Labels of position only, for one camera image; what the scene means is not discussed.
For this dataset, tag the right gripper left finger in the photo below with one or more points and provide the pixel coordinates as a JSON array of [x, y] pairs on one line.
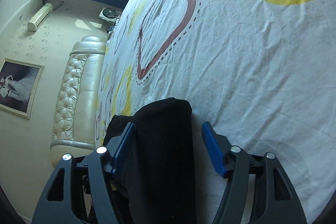
[[62, 199]]

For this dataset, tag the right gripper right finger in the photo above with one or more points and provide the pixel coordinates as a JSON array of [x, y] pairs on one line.
[[274, 197]]

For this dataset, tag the black pants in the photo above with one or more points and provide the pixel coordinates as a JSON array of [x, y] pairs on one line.
[[157, 184]]

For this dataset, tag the cream tufted leather headboard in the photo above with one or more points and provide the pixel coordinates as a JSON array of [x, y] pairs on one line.
[[74, 126]]

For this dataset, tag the patterned white yellow bedsheet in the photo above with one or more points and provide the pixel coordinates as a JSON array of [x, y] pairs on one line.
[[262, 72]]

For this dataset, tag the small white desk fan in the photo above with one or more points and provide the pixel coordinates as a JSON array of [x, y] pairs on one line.
[[109, 15]]

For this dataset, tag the white air conditioner unit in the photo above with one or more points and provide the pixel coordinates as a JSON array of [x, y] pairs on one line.
[[36, 21]]

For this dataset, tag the framed wall picture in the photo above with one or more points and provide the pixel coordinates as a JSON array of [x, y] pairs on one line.
[[19, 82]]

